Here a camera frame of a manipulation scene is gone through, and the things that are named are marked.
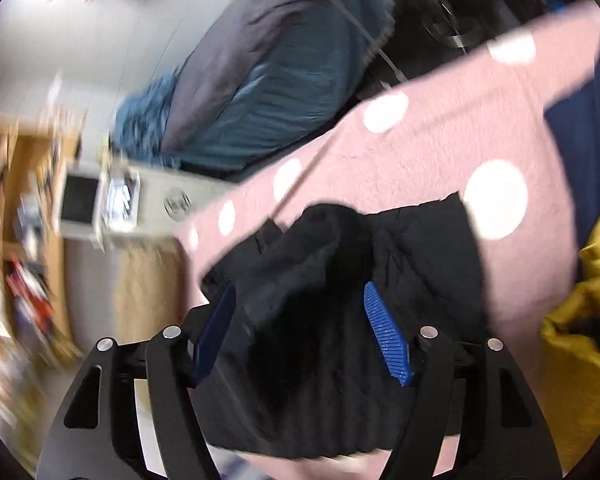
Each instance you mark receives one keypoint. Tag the navy blue garment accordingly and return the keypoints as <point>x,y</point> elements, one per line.
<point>575,124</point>

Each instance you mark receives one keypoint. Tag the mustard yellow jacket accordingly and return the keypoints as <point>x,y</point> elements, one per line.
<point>570,362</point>

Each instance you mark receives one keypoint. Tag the tan folded coat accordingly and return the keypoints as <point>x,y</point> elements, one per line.
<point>150,290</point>

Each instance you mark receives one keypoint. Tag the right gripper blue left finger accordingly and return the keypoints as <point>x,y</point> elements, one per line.
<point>209,331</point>

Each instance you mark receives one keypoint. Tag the black quilted puffer jacket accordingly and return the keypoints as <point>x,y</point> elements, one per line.
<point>300,373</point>

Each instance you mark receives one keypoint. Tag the wooden shelf unit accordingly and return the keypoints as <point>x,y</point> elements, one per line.
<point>34,154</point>

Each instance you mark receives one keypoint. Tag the pink polka dot bedsheet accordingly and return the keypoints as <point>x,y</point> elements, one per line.
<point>473,128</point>

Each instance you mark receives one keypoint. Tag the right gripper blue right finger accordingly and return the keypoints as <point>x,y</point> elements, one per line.
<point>393,347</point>

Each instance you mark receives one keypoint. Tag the teal blue duvet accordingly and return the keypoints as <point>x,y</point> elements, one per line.
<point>295,91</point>

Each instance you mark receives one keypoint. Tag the black office chair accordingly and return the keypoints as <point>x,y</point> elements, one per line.
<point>429,33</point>

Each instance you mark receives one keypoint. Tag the grey purple blanket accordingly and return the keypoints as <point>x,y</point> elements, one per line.
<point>235,43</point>

